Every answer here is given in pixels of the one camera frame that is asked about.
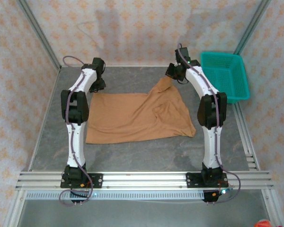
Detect aluminium frame post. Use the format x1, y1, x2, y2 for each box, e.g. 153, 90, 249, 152
233, 0, 272, 55
16, 0, 62, 70

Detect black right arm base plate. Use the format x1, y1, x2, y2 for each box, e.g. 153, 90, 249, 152
186, 172, 228, 189

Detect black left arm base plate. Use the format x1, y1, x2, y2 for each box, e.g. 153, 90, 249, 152
60, 173, 104, 189

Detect aluminium table side rail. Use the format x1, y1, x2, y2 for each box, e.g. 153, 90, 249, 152
234, 103, 284, 227
3, 67, 62, 227

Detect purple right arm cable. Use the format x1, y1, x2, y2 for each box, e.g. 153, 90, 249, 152
176, 43, 241, 204

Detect red object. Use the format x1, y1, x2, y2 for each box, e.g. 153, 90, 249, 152
255, 219, 272, 227

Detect black base controller board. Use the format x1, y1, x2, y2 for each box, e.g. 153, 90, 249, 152
203, 189, 228, 204

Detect teal plastic basket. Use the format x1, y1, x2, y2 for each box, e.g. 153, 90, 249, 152
200, 51, 250, 104

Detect orange-tan t-shirt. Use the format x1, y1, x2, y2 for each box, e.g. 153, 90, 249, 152
85, 77, 196, 145

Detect perforated grey cable tray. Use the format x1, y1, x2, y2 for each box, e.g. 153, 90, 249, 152
26, 190, 205, 201

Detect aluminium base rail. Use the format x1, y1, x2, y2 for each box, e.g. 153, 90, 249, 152
15, 172, 273, 191

